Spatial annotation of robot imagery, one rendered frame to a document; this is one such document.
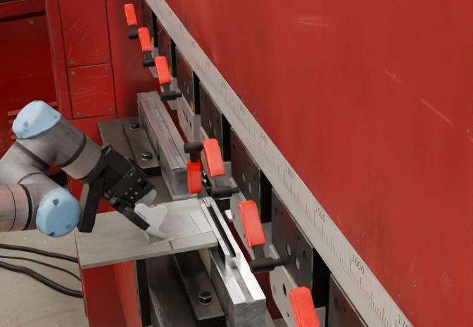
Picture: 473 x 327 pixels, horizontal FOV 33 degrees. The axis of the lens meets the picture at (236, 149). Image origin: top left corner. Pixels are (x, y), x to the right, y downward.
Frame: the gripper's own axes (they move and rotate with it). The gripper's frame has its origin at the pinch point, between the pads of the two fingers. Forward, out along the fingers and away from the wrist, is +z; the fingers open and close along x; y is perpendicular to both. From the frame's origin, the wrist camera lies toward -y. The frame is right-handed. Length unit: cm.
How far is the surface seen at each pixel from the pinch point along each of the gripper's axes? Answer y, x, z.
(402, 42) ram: 41, -81, -48
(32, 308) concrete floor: -79, 124, 65
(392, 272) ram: 27, -82, -32
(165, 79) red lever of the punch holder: 22.7, 8.4, -16.7
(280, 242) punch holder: 20, -53, -19
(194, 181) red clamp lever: 14.2, -15.0, -10.5
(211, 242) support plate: 6.4, -8.1, 6.6
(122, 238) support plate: -5.4, 0.2, -3.4
